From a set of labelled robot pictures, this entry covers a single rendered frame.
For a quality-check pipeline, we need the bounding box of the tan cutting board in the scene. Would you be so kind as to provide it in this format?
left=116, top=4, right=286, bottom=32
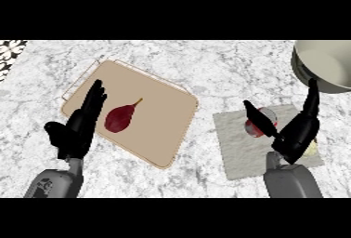
left=60, top=59, right=200, bottom=170

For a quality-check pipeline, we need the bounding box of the red can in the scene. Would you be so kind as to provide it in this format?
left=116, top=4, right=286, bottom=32
left=243, top=106, right=280, bottom=139

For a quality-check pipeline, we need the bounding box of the pale yellow item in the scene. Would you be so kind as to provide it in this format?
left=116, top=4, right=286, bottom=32
left=302, top=139, right=319, bottom=158

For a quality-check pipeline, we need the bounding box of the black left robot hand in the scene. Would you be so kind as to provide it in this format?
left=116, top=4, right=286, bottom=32
left=42, top=79, right=107, bottom=161

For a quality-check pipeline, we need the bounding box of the dark red pear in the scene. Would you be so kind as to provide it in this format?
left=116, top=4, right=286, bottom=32
left=103, top=98, right=144, bottom=134

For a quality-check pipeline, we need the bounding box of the grey placemat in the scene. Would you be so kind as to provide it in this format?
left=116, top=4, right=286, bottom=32
left=210, top=104, right=324, bottom=181

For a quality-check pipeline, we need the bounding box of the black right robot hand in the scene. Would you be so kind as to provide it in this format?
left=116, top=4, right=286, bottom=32
left=241, top=77, right=321, bottom=165

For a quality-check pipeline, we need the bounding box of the cream bowl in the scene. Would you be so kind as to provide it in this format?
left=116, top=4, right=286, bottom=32
left=288, top=40, right=351, bottom=94

